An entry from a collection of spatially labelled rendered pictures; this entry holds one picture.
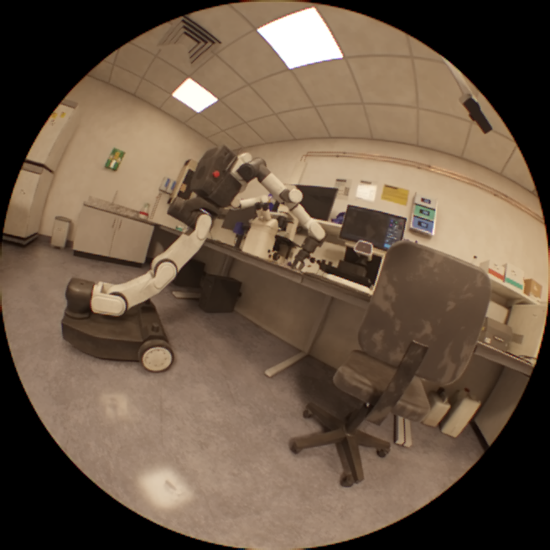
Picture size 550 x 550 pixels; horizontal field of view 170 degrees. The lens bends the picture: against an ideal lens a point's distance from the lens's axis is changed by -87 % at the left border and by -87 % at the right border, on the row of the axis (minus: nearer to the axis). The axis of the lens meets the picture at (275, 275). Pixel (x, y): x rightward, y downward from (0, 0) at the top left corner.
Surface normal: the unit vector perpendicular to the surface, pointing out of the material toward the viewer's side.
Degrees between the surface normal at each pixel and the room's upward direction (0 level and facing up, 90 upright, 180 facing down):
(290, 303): 90
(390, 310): 90
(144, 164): 90
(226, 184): 102
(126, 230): 90
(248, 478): 0
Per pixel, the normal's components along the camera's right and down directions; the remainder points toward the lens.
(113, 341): 0.67, 0.29
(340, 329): -0.54, -0.13
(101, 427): 0.33, -0.94
